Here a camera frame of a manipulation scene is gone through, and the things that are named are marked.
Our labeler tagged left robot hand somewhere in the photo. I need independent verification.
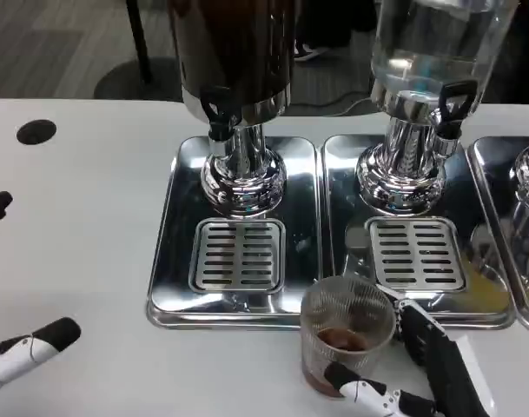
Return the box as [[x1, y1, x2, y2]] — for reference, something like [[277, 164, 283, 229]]
[[0, 190, 82, 394]]

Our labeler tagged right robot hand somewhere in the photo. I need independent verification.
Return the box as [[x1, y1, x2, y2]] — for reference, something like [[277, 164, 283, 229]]
[[324, 284, 496, 417]]

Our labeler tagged clear ribbed glass cup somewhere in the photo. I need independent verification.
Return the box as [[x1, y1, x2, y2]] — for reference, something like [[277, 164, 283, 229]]
[[299, 277, 398, 397]]

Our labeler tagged black tap of dark dispenser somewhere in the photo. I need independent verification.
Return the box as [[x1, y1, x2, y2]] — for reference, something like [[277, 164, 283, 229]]
[[202, 86, 237, 157]]

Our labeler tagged steel grid of clear dispenser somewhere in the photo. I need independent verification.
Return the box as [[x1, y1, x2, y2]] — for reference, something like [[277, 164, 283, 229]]
[[363, 216, 468, 292]]

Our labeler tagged steel tray at edge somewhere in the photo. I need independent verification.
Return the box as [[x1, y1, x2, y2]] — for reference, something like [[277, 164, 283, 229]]
[[466, 136, 529, 335]]

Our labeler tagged steel tray of dark dispenser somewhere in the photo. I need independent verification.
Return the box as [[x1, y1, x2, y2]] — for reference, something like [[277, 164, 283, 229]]
[[145, 136, 327, 331]]

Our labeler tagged black round table grommet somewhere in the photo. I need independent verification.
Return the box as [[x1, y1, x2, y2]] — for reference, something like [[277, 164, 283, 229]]
[[16, 119, 57, 146]]

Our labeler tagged steel tray of clear dispenser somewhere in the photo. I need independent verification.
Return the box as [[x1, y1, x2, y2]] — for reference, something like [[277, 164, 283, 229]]
[[320, 133, 517, 331]]

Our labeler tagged steel grid of dark dispenser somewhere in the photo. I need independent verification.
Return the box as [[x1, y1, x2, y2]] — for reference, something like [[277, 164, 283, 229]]
[[188, 218, 287, 293]]

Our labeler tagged black tap of clear dispenser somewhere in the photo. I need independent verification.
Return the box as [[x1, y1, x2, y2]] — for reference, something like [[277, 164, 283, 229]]
[[433, 80, 478, 157]]

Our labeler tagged black stand with round base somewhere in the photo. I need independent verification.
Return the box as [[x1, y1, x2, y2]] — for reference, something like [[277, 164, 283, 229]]
[[93, 0, 185, 103]]

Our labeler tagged clear water drink dispenser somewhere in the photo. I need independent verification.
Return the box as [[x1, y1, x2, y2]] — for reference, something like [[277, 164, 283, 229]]
[[354, 0, 519, 216]]

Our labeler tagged dark drink dispenser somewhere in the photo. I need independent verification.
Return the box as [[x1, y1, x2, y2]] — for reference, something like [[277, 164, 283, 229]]
[[168, 0, 296, 218]]

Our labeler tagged person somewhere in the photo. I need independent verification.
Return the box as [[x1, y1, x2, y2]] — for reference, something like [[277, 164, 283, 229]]
[[294, 0, 378, 63]]

